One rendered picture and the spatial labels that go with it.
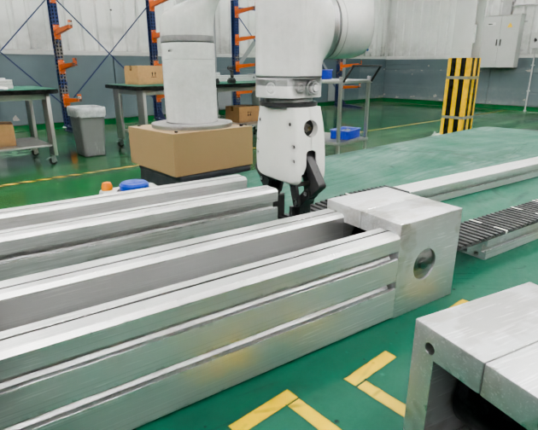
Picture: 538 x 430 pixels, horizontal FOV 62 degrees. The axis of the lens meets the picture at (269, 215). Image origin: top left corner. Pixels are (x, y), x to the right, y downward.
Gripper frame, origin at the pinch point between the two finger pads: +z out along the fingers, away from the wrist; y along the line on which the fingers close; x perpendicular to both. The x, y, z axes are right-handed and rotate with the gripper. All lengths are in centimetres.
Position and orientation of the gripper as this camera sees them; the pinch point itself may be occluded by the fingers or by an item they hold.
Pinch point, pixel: (286, 213)
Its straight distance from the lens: 63.5
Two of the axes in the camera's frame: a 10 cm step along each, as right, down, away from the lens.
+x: -8.3, 1.8, -5.3
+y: -5.6, -2.6, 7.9
